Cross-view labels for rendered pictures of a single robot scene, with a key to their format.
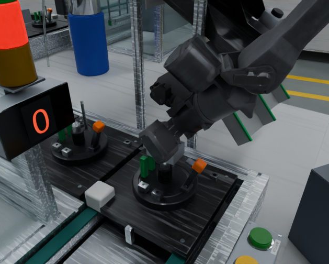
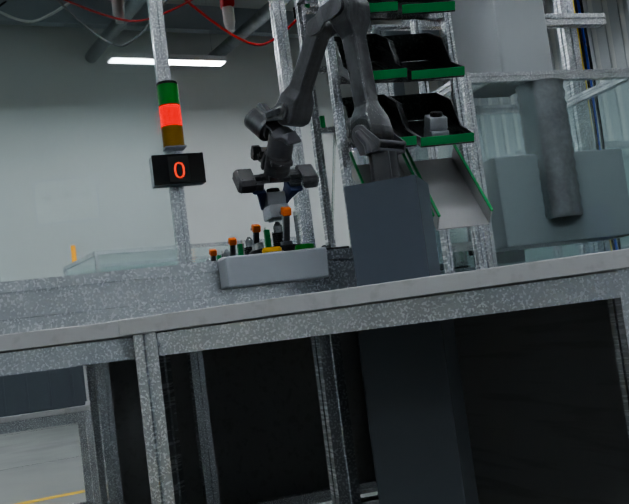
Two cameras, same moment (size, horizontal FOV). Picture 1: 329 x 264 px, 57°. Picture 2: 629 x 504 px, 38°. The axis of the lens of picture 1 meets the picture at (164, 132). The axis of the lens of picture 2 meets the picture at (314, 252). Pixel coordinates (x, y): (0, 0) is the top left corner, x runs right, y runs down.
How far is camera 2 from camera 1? 1.84 m
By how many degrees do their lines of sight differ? 53
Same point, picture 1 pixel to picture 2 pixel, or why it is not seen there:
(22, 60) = (173, 131)
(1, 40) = (165, 120)
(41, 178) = (183, 230)
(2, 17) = (167, 109)
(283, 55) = (288, 95)
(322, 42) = not seen: outside the picture
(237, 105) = (276, 136)
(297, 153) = not seen: hidden behind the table
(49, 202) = (186, 254)
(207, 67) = (262, 118)
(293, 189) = not seen: hidden behind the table
